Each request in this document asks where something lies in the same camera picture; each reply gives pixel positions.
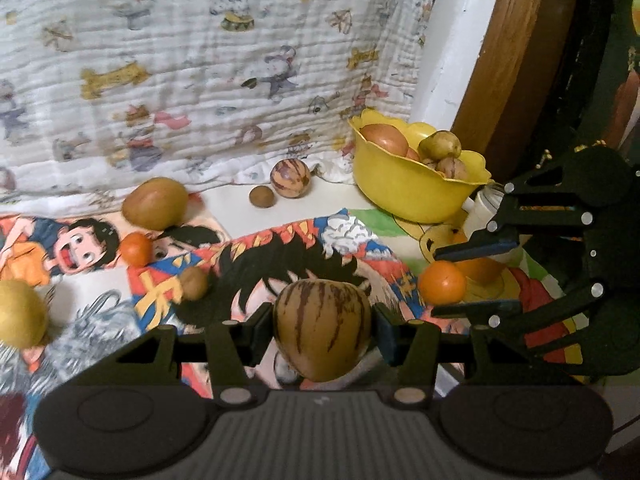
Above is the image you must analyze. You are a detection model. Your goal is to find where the large striped pepino melon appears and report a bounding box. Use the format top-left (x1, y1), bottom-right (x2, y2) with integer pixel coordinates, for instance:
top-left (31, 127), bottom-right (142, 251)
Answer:
top-left (273, 280), bottom-right (373, 382)

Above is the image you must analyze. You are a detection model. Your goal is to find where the greenish yellow pear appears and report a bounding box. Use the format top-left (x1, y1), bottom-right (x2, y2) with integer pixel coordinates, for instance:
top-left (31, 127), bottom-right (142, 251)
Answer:
top-left (418, 130), bottom-right (462, 161)

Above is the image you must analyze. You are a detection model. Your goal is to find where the reddish mango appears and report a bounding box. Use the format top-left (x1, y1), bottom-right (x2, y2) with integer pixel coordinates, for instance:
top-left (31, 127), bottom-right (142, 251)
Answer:
top-left (360, 123), bottom-right (410, 157)

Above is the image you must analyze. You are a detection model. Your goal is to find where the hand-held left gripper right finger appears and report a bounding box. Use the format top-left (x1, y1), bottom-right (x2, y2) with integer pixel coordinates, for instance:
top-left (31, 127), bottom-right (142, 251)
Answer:
top-left (372, 302), bottom-right (571, 406)

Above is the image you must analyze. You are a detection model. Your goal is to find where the small orange tangerine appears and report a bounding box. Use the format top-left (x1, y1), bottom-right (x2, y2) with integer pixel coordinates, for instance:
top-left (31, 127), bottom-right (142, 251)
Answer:
top-left (120, 231), bottom-right (153, 267)

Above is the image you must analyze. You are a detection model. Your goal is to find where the brown kiwi-like fruit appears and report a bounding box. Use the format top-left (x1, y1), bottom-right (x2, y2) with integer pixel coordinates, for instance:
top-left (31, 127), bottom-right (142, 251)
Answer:
top-left (122, 177), bottom-right (190, 231)

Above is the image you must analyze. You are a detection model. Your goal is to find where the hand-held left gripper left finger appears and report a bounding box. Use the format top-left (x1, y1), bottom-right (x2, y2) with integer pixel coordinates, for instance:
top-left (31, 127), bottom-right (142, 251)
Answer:
top-left (75, 302), bottom-right (276, 408)

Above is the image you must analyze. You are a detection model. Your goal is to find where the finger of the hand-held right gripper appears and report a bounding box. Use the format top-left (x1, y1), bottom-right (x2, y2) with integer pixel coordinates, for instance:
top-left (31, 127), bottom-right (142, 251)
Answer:
top-left (432, 180), bottom-right (596, 263)
top-left (431, 282), bottom-right (607, 356)

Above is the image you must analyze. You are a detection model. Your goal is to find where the cartoon printed mat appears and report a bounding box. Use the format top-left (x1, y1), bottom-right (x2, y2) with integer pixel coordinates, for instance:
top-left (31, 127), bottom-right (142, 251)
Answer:
top-left (0, 205), bottom-right (591, 480)

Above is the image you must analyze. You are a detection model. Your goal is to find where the brown wooden door frame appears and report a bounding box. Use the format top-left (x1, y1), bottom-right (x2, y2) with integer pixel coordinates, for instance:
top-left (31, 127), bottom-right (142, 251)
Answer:
top-left (450, 0), bottom-right (586, 181)

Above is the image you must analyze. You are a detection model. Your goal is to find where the small striped pepino melon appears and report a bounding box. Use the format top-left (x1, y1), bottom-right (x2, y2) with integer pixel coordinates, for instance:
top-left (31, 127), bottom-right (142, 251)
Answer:
top-left (434, 156), bottom-right (470, 181)

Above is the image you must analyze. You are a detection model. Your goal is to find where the white printed blanket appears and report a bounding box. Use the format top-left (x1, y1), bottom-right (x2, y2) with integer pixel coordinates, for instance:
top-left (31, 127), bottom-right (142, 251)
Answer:
top-left (0, 0), bottom-right (447, 207)

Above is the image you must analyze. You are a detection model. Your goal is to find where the round striped pepino melon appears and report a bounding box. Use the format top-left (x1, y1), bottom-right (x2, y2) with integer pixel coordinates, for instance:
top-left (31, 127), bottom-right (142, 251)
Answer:
top-left (270, 158), bottom-right (312, 199)

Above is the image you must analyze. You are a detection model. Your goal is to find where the yellow scalloped plastic bowl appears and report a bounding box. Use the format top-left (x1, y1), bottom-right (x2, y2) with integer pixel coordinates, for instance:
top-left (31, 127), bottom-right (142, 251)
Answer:
top-left (348, 108), bottom-right (494, 224)

